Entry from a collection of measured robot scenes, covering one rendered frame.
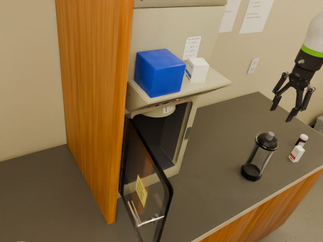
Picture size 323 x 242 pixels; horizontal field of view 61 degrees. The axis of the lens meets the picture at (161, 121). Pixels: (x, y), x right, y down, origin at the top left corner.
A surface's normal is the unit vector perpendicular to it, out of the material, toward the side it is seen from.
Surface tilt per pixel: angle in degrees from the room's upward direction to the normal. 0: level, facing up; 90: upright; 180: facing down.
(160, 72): 90
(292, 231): 0
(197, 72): 90
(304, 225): 0
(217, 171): 0
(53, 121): 90
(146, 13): 90
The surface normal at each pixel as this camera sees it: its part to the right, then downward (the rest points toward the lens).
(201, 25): 0.53, 0.58
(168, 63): 0.15, -0.78
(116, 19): -0.83, 0.23
